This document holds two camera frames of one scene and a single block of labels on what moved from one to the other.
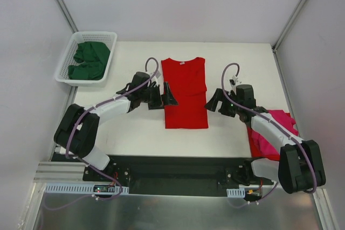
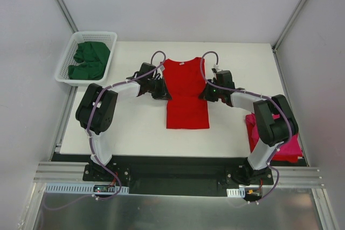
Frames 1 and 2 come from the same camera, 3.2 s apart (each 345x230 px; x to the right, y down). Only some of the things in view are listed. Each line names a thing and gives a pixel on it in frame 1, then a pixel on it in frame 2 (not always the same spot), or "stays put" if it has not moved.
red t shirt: (187, 81) stays put
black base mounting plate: (175, 175) stays put
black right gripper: (225, 105) -> (209, 93)
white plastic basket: (86, 58) stays put
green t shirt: (95, 56) stays put
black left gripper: (156, 97) -> (160, 90)
